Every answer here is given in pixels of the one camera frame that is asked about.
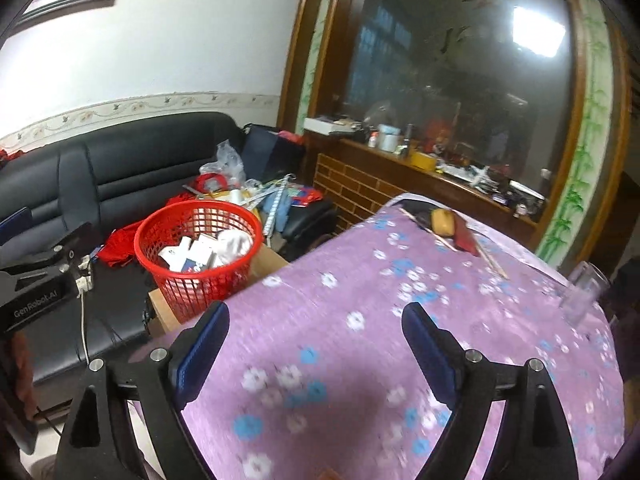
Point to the bamboo wall decoration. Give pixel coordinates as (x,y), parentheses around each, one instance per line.
(575,185)

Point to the blue cloth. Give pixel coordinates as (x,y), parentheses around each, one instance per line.
(279,210)

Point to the red and blue printed bag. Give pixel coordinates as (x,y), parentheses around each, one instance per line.
(305,196)

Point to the purple floral tablecloth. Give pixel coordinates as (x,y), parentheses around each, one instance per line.
(350,270)

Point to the yellow tape roll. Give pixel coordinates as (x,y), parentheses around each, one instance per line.
(442,222)

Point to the clear plastic cup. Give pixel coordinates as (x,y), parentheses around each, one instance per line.
(582,295)

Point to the black bag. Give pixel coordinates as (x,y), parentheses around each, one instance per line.
(265,145)

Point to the black leather sofa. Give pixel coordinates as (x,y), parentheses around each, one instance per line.
(150,160)

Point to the red cloth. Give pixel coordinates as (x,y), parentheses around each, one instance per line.
(120,250)

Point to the person's left forearm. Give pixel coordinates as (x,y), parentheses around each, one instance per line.
(17,385)

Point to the yellow container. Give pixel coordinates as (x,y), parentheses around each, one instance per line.
(423,161)

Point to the red pouch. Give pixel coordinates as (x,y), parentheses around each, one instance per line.
(465,237)

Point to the wooden counter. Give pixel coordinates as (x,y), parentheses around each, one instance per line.
(350,180)

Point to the clear plastic bag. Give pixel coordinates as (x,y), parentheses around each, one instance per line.
(225,160)

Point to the white plastic bottle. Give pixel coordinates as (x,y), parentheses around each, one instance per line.
(235,196)

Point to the wooden chopstick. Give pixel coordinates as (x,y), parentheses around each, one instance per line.
(492,260)
(425,230)

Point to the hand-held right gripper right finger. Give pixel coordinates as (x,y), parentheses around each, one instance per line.
(425,350)

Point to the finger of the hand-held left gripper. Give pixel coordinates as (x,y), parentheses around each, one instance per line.
(15,222)
(60,246)

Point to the white measuring tape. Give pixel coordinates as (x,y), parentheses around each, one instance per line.
(272,210)

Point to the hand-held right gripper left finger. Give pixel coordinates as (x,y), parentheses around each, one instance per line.
(200,355)

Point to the white flat box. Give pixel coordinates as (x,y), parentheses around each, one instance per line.
(322,125)

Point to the black pouch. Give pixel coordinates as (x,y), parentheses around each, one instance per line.
(416,208)

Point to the red plastic mesh basket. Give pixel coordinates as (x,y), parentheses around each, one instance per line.
(200,292)

